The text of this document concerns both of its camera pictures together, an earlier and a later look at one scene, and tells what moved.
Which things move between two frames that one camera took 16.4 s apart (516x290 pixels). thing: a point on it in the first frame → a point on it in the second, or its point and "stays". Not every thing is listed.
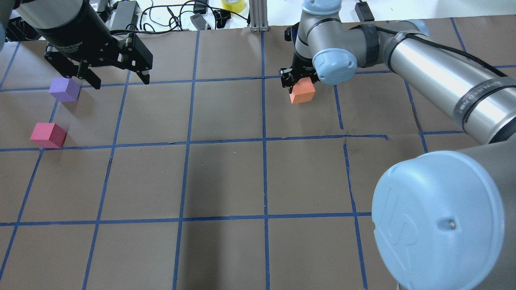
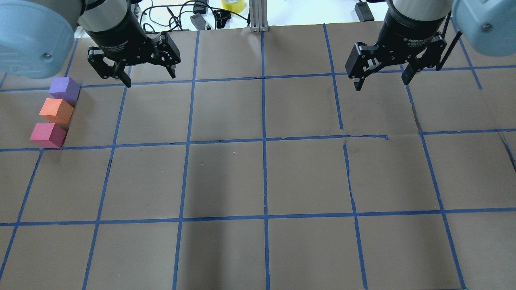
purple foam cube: [65, 90] stays
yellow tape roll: [237, 7] stays
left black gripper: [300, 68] → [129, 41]
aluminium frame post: [258, 15] stays
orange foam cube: [302, 91] → [56, 110]
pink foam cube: [48, 135] stays
